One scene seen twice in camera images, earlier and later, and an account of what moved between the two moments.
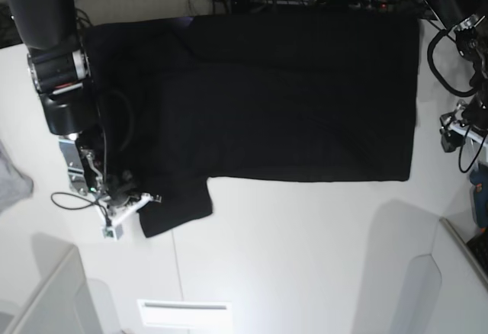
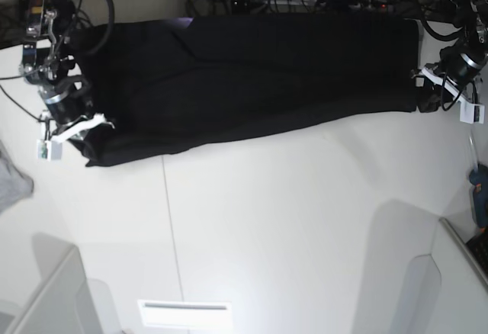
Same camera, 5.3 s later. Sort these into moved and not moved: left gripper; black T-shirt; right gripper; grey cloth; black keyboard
Moved: right gripper; left gripper; black T-shirt
Not moved: grey cloth; black keyboard
